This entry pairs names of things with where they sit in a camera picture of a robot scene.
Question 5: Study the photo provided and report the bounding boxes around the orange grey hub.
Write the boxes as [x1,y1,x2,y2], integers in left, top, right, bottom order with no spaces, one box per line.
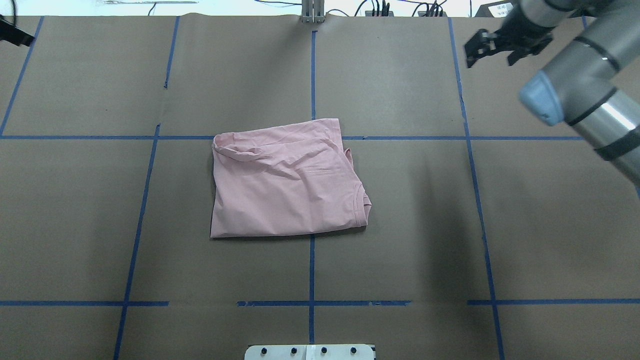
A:
[411,0,446,18]
[361,0,394,18]

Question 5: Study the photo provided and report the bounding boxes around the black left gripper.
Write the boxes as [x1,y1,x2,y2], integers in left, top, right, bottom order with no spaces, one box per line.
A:
[0,15,35,47]

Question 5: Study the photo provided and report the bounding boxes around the orange grey hub left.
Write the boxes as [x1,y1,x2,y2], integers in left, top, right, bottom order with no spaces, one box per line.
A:
[361,0,394,18]

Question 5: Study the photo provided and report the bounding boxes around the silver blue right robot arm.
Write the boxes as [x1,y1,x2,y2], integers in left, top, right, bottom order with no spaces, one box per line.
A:
[464,0,640,186]

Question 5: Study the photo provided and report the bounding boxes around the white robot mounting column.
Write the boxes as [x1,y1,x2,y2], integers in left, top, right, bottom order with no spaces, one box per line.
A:
[244,343,377,360]

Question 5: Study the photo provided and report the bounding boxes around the orange grey hub right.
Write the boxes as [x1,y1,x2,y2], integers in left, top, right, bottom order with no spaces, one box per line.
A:
[411,0,446,18]

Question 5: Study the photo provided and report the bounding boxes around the pink Snoopy t-shirt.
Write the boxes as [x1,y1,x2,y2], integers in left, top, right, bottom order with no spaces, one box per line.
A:
[210,118,372,239]

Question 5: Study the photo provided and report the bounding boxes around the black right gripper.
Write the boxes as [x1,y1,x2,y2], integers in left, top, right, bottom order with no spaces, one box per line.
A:
[464,10,554,69]

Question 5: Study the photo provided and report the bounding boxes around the aluminium frame post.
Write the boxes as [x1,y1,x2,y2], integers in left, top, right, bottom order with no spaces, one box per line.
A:
[300,0,326,24]

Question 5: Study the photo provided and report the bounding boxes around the black box with label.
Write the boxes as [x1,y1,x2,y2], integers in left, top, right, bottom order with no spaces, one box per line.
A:
[474,0,517,18]

